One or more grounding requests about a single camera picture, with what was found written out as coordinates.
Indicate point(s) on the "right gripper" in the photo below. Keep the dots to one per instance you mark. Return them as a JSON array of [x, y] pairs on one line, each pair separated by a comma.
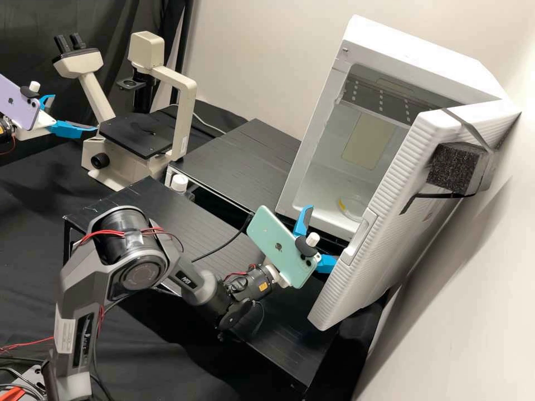
[[283, 280]]

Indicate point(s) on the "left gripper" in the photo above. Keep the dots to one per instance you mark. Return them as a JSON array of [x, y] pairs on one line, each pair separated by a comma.
[[35, 127]]

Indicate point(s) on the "petri dish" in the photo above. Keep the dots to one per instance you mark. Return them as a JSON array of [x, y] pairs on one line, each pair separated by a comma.
[[353, 208]]

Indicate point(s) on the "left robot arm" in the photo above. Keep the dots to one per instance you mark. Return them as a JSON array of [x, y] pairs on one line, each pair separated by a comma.
[[5, 128]]

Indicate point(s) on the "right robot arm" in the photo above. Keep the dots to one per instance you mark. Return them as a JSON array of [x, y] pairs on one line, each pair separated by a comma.
[[138, 271]]

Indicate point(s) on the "cream microscope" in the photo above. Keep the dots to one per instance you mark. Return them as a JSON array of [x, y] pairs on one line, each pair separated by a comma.
[[138, 138]]

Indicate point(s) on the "incubator door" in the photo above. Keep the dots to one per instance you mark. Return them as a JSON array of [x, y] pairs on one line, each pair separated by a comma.
[[376, 259]]

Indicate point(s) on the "black platform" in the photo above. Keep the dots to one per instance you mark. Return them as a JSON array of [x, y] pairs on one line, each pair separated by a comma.
[[200, 225], [242, 158]]

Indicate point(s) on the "white-capped bottle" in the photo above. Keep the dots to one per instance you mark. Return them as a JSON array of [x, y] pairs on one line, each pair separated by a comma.
[[180, 183]]

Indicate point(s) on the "white incubator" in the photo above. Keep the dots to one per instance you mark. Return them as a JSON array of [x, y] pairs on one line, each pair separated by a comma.
[[376, 50]]

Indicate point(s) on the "right wrist camera phone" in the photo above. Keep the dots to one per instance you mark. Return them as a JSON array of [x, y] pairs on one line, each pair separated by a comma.
[[276, 242]]

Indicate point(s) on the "wrist camera phone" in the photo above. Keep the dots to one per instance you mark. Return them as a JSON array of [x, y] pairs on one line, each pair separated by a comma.
[[276, 242], [12, 100]]

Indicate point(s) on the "left wrist camera phone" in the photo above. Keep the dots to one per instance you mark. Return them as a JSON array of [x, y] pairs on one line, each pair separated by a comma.
[[12, 100]]

